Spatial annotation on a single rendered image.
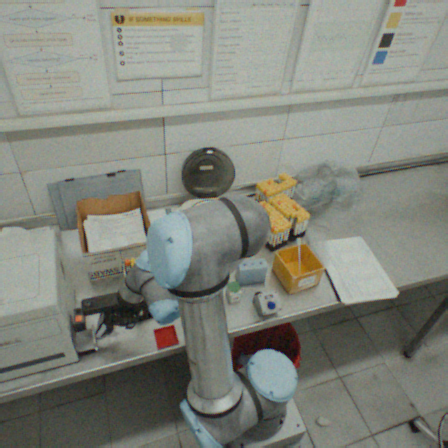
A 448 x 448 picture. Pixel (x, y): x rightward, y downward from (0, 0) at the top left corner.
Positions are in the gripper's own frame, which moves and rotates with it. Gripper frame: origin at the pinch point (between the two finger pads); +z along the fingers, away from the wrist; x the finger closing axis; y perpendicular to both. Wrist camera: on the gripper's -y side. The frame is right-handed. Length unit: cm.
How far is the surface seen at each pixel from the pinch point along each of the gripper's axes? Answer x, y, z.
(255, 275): 7, 47, -29
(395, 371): -10, 171, 8
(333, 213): 35, 94, -49
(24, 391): -8.4, -15.3, 15.0
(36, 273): 6.4, -21.6, -16.8
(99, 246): 35.4, 3.2, -3.8
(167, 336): -3.9, 20.2, -6.5
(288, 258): 13, 62, -35
